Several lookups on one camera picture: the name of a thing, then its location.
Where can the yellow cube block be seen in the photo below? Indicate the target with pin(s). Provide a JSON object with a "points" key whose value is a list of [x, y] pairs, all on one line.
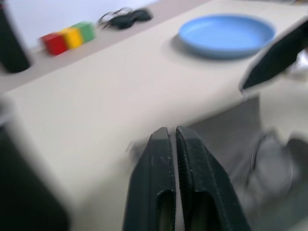
{"points": [[72, 38]]}

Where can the blue round plate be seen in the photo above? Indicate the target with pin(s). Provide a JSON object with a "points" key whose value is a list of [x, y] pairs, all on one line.
{"points": [[227, 36]]}

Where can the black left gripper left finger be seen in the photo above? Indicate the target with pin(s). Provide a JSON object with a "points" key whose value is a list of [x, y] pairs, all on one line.
{"points": [[149, 173]]}

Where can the grey metallic object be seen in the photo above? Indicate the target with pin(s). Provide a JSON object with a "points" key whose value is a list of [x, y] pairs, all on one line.
{"points": [[274, 163]]}

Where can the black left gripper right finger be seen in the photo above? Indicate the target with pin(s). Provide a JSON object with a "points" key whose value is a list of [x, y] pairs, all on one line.
{"points": [[204, 173]]}

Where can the green cube block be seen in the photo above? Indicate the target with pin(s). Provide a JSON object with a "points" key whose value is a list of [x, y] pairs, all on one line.
{"points": [[85, 31]]}

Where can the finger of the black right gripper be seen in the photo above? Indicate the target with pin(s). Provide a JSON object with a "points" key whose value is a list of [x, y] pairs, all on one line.
{"points": [[274, 55]]}

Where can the red cube block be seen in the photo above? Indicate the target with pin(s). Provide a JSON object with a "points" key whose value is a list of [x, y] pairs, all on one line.
{"points": [[55, 44]]}

